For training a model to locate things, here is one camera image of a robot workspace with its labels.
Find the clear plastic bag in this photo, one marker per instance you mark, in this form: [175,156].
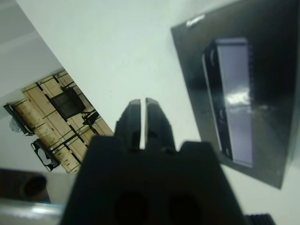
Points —
[14,124]

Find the black mesh chair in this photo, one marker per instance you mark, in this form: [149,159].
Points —
[66,105]

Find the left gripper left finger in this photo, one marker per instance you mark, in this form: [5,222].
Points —
[131,122]

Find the black printed box lid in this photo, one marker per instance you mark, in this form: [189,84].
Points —
[269,70]

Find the black flat tray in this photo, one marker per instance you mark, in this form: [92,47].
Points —
[52,162]
[23,127]

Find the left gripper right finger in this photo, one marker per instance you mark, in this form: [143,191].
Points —
[159,126]

